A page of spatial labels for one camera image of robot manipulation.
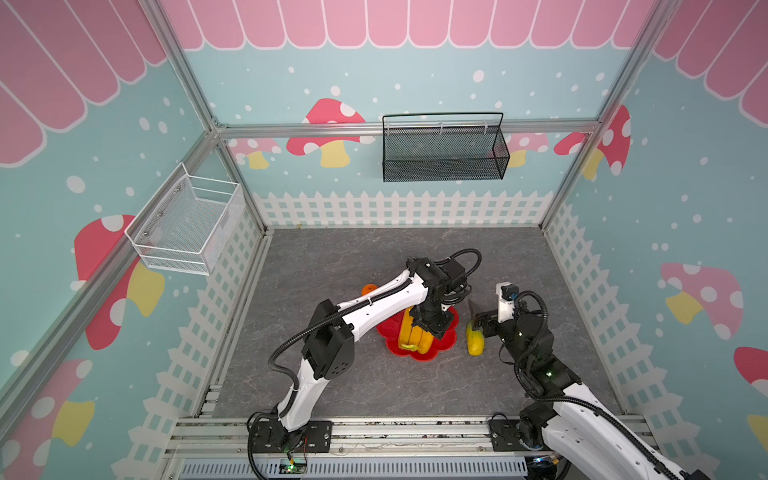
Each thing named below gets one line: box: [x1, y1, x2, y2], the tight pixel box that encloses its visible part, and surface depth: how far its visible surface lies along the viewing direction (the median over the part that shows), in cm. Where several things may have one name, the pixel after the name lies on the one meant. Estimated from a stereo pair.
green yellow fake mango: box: [467, 320, 485, 357], surface depth 88 cm
